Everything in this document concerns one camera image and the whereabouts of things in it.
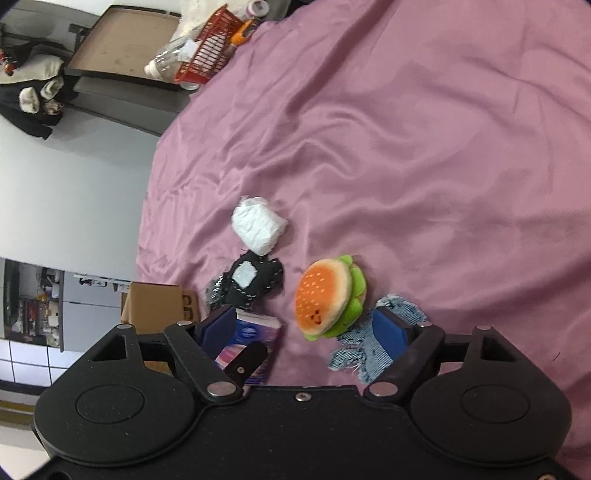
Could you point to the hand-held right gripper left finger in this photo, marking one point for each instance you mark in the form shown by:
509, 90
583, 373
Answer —
219, 330

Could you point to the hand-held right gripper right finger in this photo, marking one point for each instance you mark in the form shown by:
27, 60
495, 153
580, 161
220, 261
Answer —
385, 332

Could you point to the purple and blue packet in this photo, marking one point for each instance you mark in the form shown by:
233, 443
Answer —
251, 334

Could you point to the frayed denim cloth piece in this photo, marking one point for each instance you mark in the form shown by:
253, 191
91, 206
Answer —
355, 350

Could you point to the black sock with white patch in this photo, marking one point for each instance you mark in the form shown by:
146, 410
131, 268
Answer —
251, 281

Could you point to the brown cardboard box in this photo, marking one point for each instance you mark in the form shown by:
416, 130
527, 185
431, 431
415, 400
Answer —
154, 307

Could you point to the burger plush toy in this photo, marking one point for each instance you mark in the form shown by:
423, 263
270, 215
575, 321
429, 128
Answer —
323, 297

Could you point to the white tissue packet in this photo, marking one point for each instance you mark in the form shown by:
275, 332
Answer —
258, 226

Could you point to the white kitchen lower cabinet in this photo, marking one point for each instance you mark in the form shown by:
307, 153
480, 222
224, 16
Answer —
92, 314

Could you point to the grey door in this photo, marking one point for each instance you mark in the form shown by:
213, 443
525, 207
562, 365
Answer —
129, 108

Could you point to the clear plastic bottle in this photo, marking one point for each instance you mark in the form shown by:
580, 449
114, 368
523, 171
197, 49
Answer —
171, 57

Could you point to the red plastic basket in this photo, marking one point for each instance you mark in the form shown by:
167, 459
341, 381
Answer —
207, 50

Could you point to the orange packet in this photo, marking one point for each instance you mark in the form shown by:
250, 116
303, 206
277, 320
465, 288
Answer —
241, 33

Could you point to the hanging black and beige clothes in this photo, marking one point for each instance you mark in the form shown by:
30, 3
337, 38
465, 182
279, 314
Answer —
32, 92

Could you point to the black framed brown board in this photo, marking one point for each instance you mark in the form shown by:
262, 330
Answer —
120, 44

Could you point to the white plastic bag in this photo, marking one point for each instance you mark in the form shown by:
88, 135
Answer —
198, 16

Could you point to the small white bottle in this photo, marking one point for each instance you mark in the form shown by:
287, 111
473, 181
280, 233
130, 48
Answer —
257, 8

